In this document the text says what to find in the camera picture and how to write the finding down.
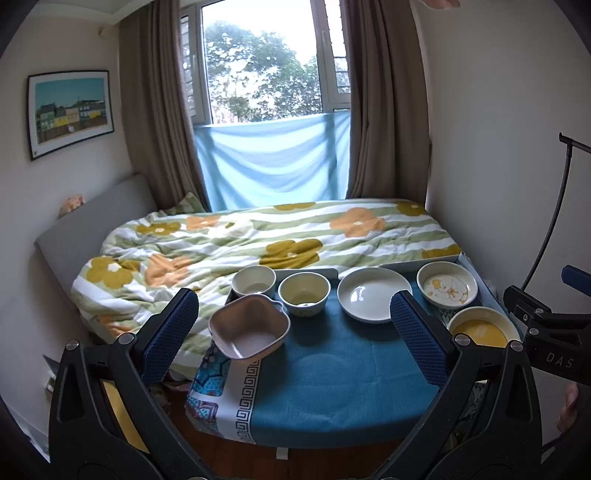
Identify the blue patterned tablecloth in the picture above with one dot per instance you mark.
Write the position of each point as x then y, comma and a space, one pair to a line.
334, 382

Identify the person's right hand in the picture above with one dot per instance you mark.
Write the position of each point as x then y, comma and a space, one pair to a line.
568, 413

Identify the cream round bowl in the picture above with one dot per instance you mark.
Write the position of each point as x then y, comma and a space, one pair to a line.
304, 294

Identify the duck pattern plate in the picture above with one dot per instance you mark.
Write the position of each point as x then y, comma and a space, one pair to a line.
447, 285

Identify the grey bed headboard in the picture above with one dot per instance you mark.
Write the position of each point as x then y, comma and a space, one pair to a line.
77, 237

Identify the pink square bowl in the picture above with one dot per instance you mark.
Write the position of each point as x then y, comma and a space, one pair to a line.
249, 328

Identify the yellow inside bowl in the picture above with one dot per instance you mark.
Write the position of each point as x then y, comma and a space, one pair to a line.
485, 326

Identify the pink plush toy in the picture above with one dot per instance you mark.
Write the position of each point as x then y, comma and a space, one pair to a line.
71, 204

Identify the framed houses picture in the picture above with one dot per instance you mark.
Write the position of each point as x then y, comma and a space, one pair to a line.
66, 108

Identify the white shallow plate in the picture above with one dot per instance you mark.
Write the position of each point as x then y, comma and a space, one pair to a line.
366, 294

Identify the white round bowl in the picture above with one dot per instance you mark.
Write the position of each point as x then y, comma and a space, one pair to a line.
254, 280

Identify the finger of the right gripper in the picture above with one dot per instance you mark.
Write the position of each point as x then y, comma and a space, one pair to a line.
577, 279

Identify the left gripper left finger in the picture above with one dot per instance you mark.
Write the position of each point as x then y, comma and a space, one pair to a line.
160, 338

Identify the floral striped quilt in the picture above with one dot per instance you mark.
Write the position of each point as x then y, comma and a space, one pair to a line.
142, 263

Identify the white framed window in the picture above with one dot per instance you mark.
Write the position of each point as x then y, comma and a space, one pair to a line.
252, 61

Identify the right brown curtain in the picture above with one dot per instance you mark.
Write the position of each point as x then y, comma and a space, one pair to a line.
389, 155

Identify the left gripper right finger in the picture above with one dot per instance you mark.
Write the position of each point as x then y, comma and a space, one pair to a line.
426, 337

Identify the left brown curtain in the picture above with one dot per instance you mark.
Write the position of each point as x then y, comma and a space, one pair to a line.
158, 132

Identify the light blue hanging sheet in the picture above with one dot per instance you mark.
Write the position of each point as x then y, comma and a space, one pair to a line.
256, 164

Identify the brown curtain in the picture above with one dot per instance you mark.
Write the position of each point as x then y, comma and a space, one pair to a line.
389, 155
158, 132

